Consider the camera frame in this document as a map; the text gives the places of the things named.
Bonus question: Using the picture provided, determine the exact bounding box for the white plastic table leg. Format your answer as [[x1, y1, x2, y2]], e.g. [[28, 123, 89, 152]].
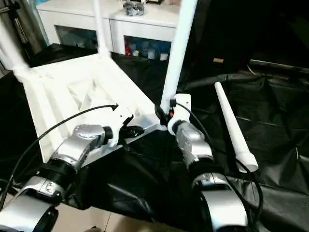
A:
[[214, 82, 259, 173], [0, 12, 31, 71], [92, 0, 112, 58], [159, 0, 200, 114]]

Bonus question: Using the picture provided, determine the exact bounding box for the white plastic table top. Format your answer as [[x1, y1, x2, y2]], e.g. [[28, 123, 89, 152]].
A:
[[13, 53, 168, 167]]

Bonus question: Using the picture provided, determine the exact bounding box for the black speaker cabinet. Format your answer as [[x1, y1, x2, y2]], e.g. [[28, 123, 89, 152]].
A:
[[185, 0, 254, 71]]

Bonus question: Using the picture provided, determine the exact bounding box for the dark bag of small parts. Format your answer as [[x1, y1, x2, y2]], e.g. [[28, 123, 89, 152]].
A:
[[122, 1, 145, 17]]

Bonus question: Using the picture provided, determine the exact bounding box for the black plastic mat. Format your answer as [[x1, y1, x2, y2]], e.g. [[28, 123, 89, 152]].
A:
[[0, 42, 309, 232]]

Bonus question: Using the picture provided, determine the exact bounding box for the black metal rod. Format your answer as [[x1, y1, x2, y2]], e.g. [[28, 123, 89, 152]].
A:
[[249, 59, 309, 74]]

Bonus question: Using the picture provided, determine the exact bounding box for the white sideboard cabinet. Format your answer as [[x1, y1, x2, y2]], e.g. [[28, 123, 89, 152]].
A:
[[36, 0, 184, 61]]

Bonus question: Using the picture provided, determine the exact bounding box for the grey metal tripod stand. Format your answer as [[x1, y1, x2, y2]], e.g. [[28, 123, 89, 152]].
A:
[[0, 0, 47, 60]]

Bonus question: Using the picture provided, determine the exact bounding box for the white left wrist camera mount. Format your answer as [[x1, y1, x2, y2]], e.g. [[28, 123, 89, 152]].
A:
[[106, 103, 135, 147]]

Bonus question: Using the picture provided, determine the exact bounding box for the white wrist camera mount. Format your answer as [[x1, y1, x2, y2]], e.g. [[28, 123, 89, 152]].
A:
[[168, 94, 192, 135], [106, 103, 135, 147]]

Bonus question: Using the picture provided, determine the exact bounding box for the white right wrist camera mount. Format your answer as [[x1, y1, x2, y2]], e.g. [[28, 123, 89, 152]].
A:
[[168, 94, 192, 135]]

